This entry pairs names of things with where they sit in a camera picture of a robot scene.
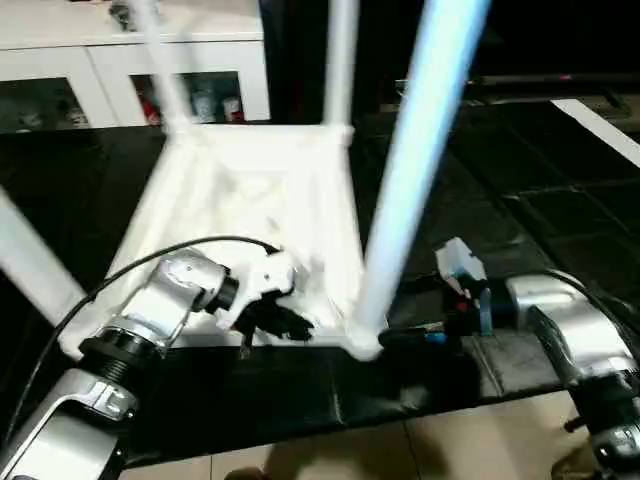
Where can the white plastic table top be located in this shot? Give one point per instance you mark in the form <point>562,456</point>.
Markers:
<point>250,200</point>

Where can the white plastic table leg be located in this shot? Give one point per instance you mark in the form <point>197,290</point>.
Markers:
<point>165,80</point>
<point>340,60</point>
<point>420,140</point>
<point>30,260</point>

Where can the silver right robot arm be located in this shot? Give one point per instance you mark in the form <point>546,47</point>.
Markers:
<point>570,330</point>

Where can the black work mat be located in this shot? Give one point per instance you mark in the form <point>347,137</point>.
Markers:
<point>560,200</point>

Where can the glossy black long bar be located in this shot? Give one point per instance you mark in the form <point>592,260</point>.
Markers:
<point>560,85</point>

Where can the white cabinet with glass doors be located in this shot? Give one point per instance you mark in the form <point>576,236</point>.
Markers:
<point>210,55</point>

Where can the crumpled silver black object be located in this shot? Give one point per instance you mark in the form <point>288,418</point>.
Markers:
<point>120,14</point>

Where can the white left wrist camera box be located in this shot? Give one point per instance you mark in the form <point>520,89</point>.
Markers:
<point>265,280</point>

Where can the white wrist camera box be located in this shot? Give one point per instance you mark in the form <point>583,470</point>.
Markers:
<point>265,280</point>
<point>460,262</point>

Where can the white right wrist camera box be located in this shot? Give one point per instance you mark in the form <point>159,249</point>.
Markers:
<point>460,262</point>

